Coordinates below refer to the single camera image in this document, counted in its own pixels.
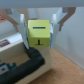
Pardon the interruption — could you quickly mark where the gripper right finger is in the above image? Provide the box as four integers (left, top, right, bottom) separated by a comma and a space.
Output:
48, 7, 77, 50

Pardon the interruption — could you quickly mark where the wooden drawer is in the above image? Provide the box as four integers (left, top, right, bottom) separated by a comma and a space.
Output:
0, 29, 53, 84

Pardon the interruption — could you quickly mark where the black drawer handle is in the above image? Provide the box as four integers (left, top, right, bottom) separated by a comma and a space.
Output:
9, 47, 45, 84

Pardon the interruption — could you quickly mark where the yellow block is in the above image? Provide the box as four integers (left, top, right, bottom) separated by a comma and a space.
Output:
26, 19, 52, 50

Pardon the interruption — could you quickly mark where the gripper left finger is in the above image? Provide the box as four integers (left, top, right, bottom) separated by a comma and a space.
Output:
4, 8, 31, 49

